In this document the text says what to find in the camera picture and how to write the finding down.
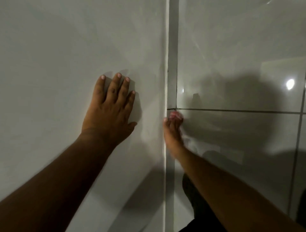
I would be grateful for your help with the person's left hand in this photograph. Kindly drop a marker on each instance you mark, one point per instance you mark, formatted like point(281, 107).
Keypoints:
point(107, 117)

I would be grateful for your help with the person's right hand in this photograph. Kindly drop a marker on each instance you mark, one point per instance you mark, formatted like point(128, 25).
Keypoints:
point(172, 136)

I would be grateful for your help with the red white checkered cloth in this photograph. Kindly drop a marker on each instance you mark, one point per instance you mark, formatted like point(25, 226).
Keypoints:
point(175, 115)

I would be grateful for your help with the person's left forearm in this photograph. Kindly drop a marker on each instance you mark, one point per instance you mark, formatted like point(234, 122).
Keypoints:
point(52, 186)

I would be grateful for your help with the person's right forearm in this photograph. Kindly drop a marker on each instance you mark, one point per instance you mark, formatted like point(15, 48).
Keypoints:
point(227, 191)

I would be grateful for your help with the black left trouser leg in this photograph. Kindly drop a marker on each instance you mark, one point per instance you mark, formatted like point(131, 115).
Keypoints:
point(200, 227)

